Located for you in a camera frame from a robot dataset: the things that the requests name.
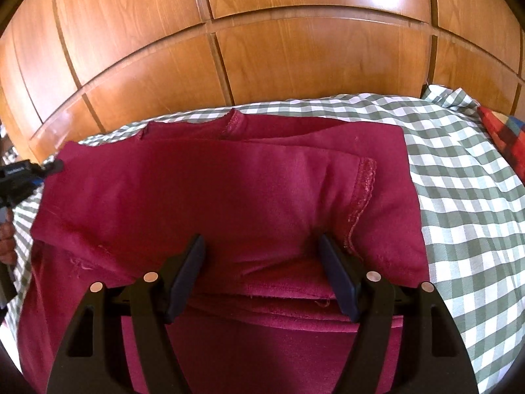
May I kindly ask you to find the crimson red garment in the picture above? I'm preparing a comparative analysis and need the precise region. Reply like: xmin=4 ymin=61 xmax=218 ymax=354
xmin=18 ymin=110 xmax=429 ymax=393

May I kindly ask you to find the person's left hand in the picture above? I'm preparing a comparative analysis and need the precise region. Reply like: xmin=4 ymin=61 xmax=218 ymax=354
xmin=0 ymin=208 xmax=17 ymax=265

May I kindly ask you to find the wooden panelled wardrobe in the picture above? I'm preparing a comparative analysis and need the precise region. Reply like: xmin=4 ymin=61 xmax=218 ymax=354
xmin=1 ymin=0 xmax=524 ymax=161

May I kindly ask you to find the green white checkered bedsheet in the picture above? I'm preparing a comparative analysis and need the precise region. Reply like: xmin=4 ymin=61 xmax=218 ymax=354
xmin=0 ymin=83 xmax=525 ymax=394

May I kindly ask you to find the multicolour checkered pillow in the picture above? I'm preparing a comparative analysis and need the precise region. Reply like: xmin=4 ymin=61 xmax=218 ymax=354
xmin=478 ymin=106 xmax=525 ymax=182

